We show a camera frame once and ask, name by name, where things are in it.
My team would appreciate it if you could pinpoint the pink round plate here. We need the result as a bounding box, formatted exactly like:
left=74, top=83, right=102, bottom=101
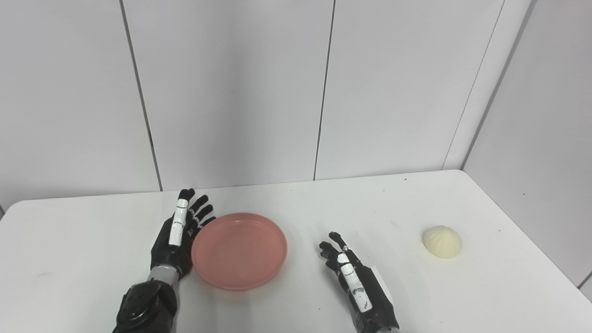
left=191, top=212, right=288, bottom=291

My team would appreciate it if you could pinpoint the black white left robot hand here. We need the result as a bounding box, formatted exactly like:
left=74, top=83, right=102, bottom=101
left=150, top=188, right=216, bottom=280

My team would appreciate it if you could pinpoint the cream steamed bun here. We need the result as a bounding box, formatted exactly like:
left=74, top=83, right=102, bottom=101
left=422, top=225, right=463, bottom=259

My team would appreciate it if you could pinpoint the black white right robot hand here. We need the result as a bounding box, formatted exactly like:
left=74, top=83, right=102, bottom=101
left=318, top=231, right=401, bottom=333

